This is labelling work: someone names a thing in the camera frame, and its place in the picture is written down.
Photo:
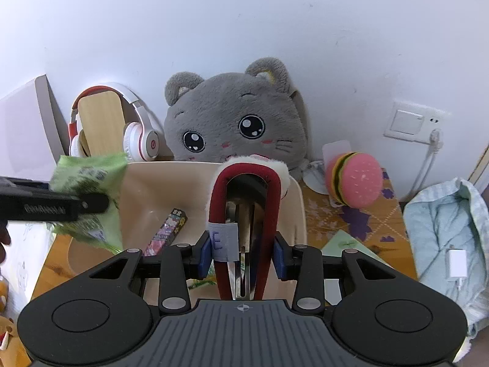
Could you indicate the green paper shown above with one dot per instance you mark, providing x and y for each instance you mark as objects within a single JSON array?
[{"x": 344, "y": 244}]

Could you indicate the grey cat plush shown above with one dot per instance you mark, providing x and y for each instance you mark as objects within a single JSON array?
[{"x": 229, "y": 114}]

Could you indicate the orange patterned desktop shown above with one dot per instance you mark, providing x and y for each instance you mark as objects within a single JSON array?
[{"x": 389, "y": 214}]

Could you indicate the pink burger toy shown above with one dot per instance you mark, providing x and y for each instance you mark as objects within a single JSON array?
[{"x": 359, "y": 177}]

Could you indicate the brown plush toy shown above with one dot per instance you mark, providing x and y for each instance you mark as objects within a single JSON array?
[{"x": 4, "y": 294}]

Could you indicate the clear plastic holder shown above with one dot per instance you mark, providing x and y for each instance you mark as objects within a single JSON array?
[{"x": 338, "y": 147}]

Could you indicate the light blue cloth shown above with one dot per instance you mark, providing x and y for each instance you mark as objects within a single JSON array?
[{"x": 431, "y": 218}]

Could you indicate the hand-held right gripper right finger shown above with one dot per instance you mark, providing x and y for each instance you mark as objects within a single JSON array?
[{"x": 280, "y": 256}]

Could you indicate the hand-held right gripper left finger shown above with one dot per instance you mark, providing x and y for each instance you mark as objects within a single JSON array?
[{"x": 204, "y": 256}]

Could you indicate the wooden frame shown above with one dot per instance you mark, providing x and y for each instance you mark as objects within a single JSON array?
[{"x": 482, "y": 168}]

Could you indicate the white charger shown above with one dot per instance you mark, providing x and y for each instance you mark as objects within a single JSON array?
[{"x": 457, "y": 263}]

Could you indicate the white round stand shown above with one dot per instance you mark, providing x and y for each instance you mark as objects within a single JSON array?
[{"x": 313, "y": 177}]

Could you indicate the beige plastic bin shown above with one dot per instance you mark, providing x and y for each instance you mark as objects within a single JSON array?
[{"x": 152, "y": 187}]

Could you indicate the green snack packet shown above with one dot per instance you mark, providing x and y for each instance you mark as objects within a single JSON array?
[{"x": 91, "y": 172}]

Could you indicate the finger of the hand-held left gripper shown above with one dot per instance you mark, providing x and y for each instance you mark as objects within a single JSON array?
[
  {"x": 93, "y": 202},
  {"x": 23, "y": 183}
]

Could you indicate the green leafy packet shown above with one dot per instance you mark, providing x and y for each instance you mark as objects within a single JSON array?
[{"x": 200, "y": 283}]

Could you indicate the white red headphones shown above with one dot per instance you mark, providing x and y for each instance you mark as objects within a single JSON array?
[{"x": 149, "y": 143}]

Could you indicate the person's left hand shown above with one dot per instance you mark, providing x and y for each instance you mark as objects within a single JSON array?
[{"x": 4, "y": 235}]

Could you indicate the white wall switch socket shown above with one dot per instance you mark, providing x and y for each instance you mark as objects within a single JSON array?
[{"x": 405, "y": 120}]

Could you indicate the light wooden board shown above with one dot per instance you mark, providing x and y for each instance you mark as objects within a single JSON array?
[{"x": 101, "y": 122}]

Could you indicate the cartoon print candy box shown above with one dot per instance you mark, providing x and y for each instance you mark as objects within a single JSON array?
[{"x": 168, "y": 229}]

